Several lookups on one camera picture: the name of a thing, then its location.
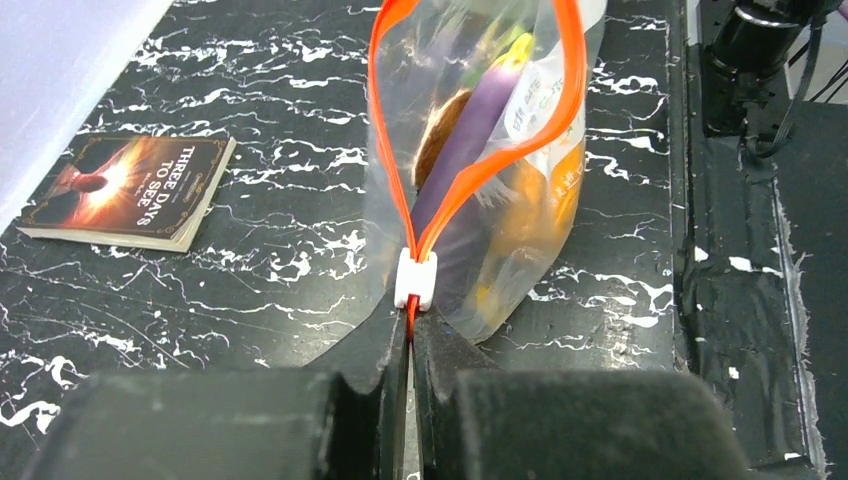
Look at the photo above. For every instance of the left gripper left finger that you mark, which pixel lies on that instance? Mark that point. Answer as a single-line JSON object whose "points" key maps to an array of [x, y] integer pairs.
{"points": [[339, 417]]}

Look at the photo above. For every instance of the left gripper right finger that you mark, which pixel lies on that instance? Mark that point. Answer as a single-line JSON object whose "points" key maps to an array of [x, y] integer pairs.
{"points": [[478, 421]]}

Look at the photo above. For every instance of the purple eggplant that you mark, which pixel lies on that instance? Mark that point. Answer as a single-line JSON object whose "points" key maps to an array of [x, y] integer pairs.
{"points": [[490, 94]]}

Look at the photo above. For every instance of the clear zip top bag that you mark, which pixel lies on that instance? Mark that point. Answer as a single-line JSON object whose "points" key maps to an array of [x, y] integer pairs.
{"points": [[420, 54]]}

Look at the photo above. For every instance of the orange fruit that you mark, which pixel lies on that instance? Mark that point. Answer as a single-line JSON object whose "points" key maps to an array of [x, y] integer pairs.
{"points": [[543, 214]]}

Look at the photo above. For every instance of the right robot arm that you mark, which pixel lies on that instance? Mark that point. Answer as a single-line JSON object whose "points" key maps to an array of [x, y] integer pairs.
{"points": [[749, 49]]}

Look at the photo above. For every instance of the book with dark cover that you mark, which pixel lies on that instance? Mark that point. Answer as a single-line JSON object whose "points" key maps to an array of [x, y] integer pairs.
{"points": [[135, 191]]}

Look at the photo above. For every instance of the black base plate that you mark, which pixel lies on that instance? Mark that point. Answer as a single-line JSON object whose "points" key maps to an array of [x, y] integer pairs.
{"points": [[761, 268]]}

